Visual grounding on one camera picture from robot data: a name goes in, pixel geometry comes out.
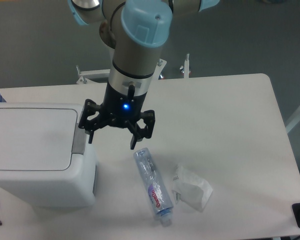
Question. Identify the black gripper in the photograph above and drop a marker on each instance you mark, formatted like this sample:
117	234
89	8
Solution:
117	106

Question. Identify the white push-lid trash can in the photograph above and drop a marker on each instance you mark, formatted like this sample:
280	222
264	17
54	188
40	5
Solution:
45	158

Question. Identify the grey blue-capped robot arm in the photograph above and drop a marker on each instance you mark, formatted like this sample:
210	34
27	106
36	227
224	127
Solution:
136	31

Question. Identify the clear plastic water bottle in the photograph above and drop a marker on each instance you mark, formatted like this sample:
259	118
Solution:
154	185

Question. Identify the crumpled white plastic wrapper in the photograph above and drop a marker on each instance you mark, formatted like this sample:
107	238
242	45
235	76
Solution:
190	188

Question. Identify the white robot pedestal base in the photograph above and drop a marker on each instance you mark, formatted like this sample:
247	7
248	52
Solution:
101	76

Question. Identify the white metal clamp bracket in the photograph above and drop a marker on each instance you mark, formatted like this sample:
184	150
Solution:
185	69

